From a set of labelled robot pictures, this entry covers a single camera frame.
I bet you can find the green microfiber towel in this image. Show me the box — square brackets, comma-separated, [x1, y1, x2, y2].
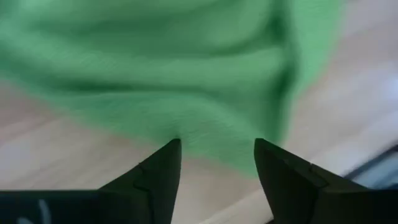
[0, 0, 346, 178]

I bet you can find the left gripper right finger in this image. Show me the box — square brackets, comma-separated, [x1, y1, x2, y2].
[254, 138, 371, 224]

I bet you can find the black metal table frame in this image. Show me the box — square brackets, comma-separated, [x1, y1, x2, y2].
[343, 144, 398, 180]

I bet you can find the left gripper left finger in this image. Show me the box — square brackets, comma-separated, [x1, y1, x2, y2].
[98, 138, 182, 224]

